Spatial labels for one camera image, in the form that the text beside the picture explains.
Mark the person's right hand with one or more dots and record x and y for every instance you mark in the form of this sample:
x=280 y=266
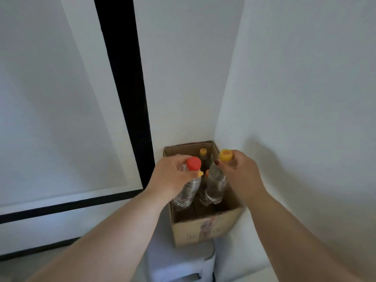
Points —
x=243 y=176

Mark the person's left hand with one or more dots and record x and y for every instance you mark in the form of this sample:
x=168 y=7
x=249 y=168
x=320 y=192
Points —
x=167 y=176

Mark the person's right thumb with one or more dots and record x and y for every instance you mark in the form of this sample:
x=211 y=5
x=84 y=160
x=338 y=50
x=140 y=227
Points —
x=221 y=165

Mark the person's left thumb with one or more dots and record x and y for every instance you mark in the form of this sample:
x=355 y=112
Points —
x=191 y=174

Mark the red-capped clear plastic bottle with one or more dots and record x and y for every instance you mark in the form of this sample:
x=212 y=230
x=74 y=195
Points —
x=188 y=190

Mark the large yellow-capped clear plastic bottle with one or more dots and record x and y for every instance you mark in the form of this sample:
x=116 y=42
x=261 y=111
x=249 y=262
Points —
x=216 y=185

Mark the person's right forearm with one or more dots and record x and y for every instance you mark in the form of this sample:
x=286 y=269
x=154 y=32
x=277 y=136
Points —
x=290 y=246

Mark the person's left forearm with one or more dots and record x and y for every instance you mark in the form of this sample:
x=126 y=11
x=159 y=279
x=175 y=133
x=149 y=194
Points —
x=111 y=240

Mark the orange-capped clear bottle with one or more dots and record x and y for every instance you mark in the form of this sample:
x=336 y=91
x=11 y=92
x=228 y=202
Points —
x=205 y=185

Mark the small yellow-capped clear bottle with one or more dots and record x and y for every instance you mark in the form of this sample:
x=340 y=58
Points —
x=203 y=152

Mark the brown cardboard box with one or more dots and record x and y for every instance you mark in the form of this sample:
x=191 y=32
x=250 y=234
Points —
x=202 y=229

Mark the white plastic stool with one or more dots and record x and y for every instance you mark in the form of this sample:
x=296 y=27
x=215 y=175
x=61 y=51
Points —
x=179 y=262

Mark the white screen with black frame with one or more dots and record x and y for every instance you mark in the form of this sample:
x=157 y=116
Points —
x=58 y=114

